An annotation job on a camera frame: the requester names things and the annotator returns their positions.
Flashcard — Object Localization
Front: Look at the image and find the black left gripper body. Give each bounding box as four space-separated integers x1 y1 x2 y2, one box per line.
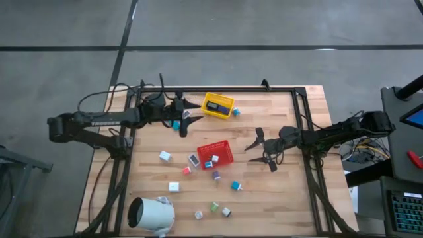
164 97 182 128

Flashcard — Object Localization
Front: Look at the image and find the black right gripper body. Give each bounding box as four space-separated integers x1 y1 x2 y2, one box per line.
262 138 286 158

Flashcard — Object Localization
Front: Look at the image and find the yellow plastic basket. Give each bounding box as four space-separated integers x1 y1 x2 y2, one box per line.
200 91 236 120

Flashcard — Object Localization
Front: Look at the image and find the red plastic basket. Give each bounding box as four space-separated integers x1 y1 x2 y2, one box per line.
196 139 235 171

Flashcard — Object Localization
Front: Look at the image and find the white paper sheet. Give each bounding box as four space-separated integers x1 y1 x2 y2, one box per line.
343 170 360 214

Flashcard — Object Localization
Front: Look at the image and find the black desk beam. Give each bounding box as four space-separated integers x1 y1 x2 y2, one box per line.
345 158 394 188

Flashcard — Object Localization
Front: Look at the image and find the black side desk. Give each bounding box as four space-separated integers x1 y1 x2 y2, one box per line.
379 86 423 184

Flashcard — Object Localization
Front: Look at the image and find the red hand tool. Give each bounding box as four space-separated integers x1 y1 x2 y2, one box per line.
406 150 423 170

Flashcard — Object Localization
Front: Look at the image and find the black laptop lit keyboard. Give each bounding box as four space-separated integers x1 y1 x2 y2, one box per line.
379 176 423 238

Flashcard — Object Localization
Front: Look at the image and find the device with blue screen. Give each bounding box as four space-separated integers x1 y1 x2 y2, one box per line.
399 103 423 130

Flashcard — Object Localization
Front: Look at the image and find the black pole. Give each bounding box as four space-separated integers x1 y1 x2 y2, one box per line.
395 74 423 101

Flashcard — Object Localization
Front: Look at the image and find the grey metal stand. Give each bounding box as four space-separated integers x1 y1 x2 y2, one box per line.
0 144 54 238

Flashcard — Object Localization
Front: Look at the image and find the black aluminium table frame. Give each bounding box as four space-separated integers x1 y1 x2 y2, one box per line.
79 78 356 236

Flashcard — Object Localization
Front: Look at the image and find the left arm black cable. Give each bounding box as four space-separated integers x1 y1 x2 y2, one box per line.
77 73 166 115

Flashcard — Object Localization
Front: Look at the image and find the tangled cable bundle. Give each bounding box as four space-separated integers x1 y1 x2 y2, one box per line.
339 134 391 165

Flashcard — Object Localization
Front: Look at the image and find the dark cable along table edge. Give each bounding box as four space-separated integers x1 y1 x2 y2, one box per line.
86 155 113 229

